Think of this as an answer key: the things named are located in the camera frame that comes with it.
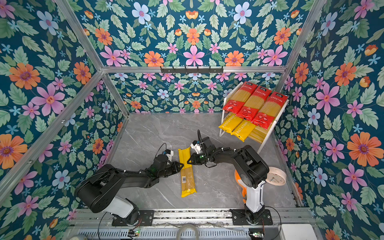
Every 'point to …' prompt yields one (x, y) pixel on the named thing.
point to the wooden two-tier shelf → (262, 136)
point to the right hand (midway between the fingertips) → (188, 161)
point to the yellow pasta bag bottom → (187, 184)
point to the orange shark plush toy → (242, 185)
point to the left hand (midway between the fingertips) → (185, 163)
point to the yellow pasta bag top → (230, 122)
